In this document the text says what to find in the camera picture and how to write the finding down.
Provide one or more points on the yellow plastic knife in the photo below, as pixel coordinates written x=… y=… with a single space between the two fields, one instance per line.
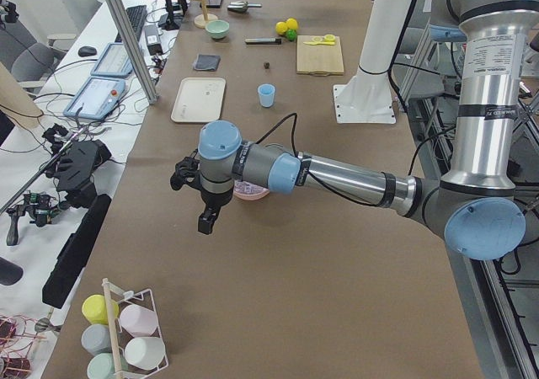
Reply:
x=319 y=42

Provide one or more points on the green lime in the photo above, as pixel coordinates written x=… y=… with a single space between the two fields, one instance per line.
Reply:
x=291 y=35

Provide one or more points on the folded dark grey cloth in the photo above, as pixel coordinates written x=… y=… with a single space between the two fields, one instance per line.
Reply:
x=206 y=63

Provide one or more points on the lemon slice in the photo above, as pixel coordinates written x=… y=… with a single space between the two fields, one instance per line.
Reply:
x=329 y=38

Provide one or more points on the aluminium frame post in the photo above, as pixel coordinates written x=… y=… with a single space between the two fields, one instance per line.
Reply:
x=123 y=25

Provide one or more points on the beige rectangular tray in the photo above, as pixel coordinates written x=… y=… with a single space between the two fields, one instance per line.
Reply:
x=199 y=100

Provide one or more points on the black long bar device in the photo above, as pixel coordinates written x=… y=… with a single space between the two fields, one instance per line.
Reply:
x=75 y=254

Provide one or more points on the blue teach pendant near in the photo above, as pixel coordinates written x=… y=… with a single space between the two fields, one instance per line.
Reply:
x=96 y=98

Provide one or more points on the white cup in rack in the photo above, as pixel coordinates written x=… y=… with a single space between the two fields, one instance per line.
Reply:
x=145 y=353

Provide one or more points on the white wire cup rack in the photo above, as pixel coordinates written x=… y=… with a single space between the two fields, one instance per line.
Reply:
x=116 y=299

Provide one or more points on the pink cup in rack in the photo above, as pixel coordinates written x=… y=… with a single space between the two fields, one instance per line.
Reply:
x=138 y=321

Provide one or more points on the pink bowl of ice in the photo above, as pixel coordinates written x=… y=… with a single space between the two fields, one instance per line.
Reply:
x=244 y=190

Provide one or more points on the grey office chair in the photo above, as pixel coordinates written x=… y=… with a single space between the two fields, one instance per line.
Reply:
x=28 y=60

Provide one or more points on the blue teach pendant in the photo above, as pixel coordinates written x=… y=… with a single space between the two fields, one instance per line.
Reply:
x=96 y=98
x=113 y=62

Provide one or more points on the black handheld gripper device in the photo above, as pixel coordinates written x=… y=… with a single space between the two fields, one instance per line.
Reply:
x=74 y=169

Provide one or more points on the small black box device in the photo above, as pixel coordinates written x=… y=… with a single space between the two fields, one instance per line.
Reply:
x=152 y=38

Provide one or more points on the yellow lemon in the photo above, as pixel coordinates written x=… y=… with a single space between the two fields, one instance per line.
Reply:
x=281 y=28
x=292 y=23

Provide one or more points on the blue teach pendant far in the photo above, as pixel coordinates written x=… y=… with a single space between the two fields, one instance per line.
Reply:
x=113 y=62

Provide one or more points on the wooden cup tree stand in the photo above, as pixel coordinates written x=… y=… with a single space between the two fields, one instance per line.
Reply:
x=205 y=17

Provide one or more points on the black keyboard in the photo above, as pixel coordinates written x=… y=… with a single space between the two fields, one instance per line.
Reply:
x=137 y=17

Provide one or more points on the grey cup in rack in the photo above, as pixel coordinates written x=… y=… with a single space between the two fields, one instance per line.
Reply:
x=95 y=339

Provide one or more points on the black computer mouse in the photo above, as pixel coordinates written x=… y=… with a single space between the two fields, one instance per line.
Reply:
x=86 y=51

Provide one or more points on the light blue plastic cup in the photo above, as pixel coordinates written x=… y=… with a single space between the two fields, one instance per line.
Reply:
x=266 y=94

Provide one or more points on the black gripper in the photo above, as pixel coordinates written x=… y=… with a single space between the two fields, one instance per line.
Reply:
x=214 y=200

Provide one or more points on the steel ice scoop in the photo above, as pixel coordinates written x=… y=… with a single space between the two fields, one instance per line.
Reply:
x=242 y=6

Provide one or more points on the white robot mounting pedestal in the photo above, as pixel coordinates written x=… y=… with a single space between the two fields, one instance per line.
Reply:
x=367 y=96

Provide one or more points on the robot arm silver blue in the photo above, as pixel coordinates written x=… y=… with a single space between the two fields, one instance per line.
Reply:
x=471 y=207

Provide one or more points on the mint green bowl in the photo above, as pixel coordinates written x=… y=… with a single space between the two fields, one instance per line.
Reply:
x=217 y=29

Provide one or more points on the yellow cup in rack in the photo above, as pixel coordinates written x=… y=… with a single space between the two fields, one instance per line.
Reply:
x=94 y=309

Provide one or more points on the mint cup in rack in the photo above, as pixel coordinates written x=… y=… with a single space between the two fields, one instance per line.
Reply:
x=101 y=367

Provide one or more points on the wooden cutting board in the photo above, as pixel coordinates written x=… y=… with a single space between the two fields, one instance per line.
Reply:
x=319 y=60

